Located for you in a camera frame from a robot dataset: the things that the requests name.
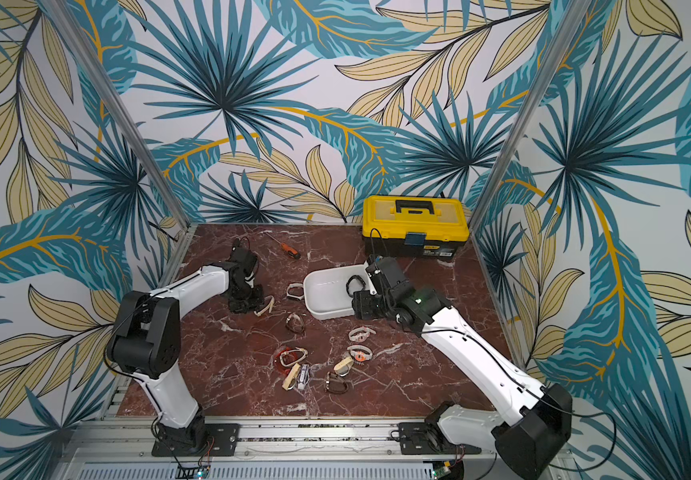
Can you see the red transparent watch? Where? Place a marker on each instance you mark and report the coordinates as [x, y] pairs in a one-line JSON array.
[[279, 367]]

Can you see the cream strap round watch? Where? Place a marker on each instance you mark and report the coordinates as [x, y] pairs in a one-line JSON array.
[[345, 366]]

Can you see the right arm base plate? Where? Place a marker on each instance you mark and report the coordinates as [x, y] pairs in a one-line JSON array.
[[420, 438]]

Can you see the black strap watch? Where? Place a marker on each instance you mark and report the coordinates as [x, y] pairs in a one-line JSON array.
[[354, 285]]

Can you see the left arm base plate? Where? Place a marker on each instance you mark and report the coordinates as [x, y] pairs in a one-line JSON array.
[[218, 440]]

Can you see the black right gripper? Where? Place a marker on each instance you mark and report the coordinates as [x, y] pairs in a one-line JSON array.
[[366, 301]]

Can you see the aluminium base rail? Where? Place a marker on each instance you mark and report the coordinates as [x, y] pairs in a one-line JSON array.
[[272, 448]]

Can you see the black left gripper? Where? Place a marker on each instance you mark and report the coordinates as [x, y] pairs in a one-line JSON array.
[[235, 307]]

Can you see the cream strap watch on red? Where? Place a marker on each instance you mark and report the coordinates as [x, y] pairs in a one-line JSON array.
[[289, 358]]

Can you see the brown strap white dial watch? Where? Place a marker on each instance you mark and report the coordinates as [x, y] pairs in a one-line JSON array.
[[336, 384]]

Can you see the beige strap watch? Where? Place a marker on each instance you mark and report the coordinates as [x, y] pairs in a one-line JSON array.
[[267, 306]]

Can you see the white plastic storage box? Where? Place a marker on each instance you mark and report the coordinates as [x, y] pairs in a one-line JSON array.
[[325, 291]]

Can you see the yellow black toolbox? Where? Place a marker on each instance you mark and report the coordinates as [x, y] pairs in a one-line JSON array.
[[396, 226]]

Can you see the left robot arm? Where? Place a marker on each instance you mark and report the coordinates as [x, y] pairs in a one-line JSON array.
[[146, 341]]

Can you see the purple white strap watch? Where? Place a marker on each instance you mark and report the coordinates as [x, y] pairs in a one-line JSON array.
[[303, 378]]

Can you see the orange handled screwdriver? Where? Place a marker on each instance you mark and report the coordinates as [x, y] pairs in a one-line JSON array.
[[288, 249]]

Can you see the white pink strap watch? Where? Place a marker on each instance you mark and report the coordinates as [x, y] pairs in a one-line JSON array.
[[360, 334]]

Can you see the white orange strap watch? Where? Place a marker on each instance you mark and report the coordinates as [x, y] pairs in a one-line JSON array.
[[360, 353]]

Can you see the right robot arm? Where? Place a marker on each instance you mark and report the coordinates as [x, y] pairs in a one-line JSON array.
[[532, 421]]

